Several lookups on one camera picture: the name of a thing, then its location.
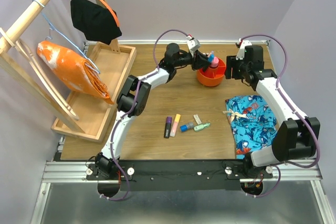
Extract blue cap black highlighter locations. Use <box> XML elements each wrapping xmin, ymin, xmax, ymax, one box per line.
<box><xmin>207</xmin><ymin>51</ymin><xmax>215</xmax><ymax>62</ymax></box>

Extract blue cap grey glue stick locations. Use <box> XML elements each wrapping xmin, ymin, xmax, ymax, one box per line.
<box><xmin>180</xmin><ymin>122</ymin><xmax>194</xmax><ymax>132</ymax></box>

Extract blue shark print shorts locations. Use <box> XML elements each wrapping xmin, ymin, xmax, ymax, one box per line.
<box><xmin>223</xmin><ymin>95</ymin><xmax>278</xmax><ymax>159</ymax></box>

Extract green highlighter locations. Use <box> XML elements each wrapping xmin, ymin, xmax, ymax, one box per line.
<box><xmin>193</xmin><ymin>123</ymin><xmax>211</xmax><ymax>132</ymax></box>

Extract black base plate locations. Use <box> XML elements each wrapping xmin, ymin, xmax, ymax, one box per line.
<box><xmin>86</xmin><ymin>157</ymin><xmax>272</xmax><ymax>197</ymax></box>

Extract yellow cap pink highlighter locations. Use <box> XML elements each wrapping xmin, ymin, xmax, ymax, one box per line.
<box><xmin>170</xmin><ymin>114</ymin><xmax>181</xmax><ymax>137</ymax></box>

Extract orange round organizer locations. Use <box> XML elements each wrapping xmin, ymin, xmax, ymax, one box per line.
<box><xmin>196</xmin><ymin>58</ymin><xmax>226</xmax><ymax>87</ymax></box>

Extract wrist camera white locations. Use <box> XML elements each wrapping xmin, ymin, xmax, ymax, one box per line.
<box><xmin>236</xmin><ymin>39</ymin><xmax>252</xmax><ymax>60</ymax></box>
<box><xmin>186</xmin><ymin>35</ymin><xmax>200</xmax><ymax>56</ymax></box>

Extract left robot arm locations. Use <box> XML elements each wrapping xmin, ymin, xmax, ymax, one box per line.
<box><xmin>94</xmin><ymin>43</ymin><xmax>214</xmax><ymax>179</ymax></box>

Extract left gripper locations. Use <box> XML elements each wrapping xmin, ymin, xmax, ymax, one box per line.
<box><xmin>173</xmin><ymin>49</ymin><xmax>211</xmax><ymax>71</ymax></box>

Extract wooden clothes rack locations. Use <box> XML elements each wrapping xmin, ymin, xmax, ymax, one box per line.
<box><xmin>1</xmin><ymin>0</ymin><xmax>120</xmax><ymax>133</ymax></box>

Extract wooden tray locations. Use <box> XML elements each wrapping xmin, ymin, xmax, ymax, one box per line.
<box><xmin>51</xmin><ymin>42</ymin><xmax>137</xmax><ymax>142</ymax></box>

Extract purple cap black highlighter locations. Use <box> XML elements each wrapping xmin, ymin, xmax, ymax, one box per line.
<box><xmin>164</xmin><ymin>116</ymin><xmax>172</xmax><ymax>138</ymax></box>

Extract blue wire hanger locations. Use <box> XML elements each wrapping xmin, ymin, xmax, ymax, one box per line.
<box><xmin>40</xmin><ymin>11</ymin><xmax>101</xmax><ymax>74</ymax></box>

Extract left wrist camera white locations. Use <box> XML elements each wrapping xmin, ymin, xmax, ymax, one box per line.
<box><xmin>186</xmin><ymin>35</ymin><xmax>200</xmax><ymax>56</ymax></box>

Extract small beige eraser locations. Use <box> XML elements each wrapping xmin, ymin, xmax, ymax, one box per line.
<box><xmin>193</xmin><ymin>114</ymin><xmax>202</xmax><ymax>125</ymax></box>

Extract orange tie-dye cloth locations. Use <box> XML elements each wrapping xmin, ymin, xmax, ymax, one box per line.
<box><xmin>37</xmin><ymin>40</ymin><xmax>114</xmax><ymax>104</ymax></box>

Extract aluminium rail frame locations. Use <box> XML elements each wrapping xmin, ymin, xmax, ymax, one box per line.
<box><xmin>31</xmin><ymin>161</ymin><xmax>335</xmax><ymax>223</ymax></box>

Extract black cloth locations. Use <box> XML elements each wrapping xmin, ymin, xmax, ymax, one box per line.
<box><xmin>70</xmin><ymin>0</ymin><xmax>122</xmax><ymax>45</ymax></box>

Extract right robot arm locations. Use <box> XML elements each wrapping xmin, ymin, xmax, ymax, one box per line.
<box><xmin>225</xmin><ymin>42</ymin><xmax>321</xmax><ymax>178</ymax></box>

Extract pink cap glue stick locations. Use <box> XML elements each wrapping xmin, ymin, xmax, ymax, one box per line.
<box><xmin>210</xmin><ymin>57</ymin><xmax>219</xmax><ymax>69</ymax></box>

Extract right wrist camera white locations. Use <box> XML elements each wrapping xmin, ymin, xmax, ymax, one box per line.
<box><xmin>236</xmin><ymin>39</ymin><xmax>252</xmax><ymax>60</ymax></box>

